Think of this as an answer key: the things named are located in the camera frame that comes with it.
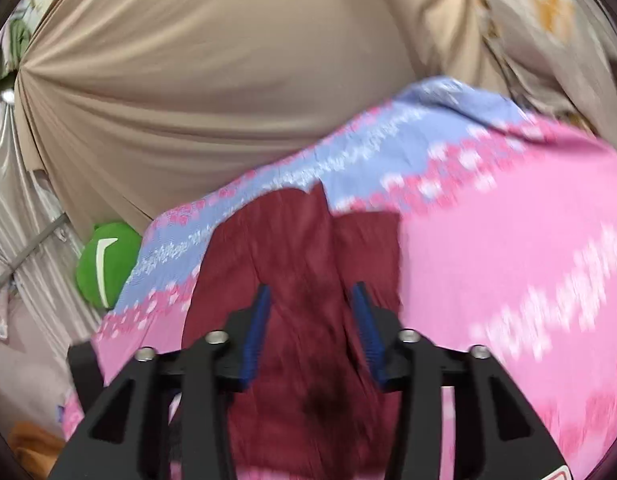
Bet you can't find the maroon puffer jacket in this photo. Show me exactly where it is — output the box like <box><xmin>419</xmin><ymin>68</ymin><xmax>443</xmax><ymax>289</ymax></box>
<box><xmin>182</xmin><ymin>185</ymin><xmax>401</xmax><ymax>479</ymax></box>

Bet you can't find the green round pillow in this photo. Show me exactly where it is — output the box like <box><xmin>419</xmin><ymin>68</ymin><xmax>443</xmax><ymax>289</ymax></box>
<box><xmin>75</xmin><ymin>222</ymin><xmax>142</xmax><ymax>311</ymax></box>

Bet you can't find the silver satin curtain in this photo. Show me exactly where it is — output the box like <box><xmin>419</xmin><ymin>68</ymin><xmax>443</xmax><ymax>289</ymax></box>
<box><xmin>0</xmin><ymin>94</ymin><xmax>108</xmax><ymax>426</ymax></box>

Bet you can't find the pink blue floral bedsheet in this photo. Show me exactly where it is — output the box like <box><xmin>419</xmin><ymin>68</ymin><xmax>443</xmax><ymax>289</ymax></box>
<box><xmin>60</xmin><ymin>75</ymin><xmax>617</xmax><ymax>480</ymax></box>

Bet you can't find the beige fabric headboard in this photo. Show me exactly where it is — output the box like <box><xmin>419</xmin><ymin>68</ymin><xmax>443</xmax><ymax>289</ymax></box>
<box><xmin>14</xmin><ymin>0</ymin><xmax>506</xmax><ymax>237</ymax></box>

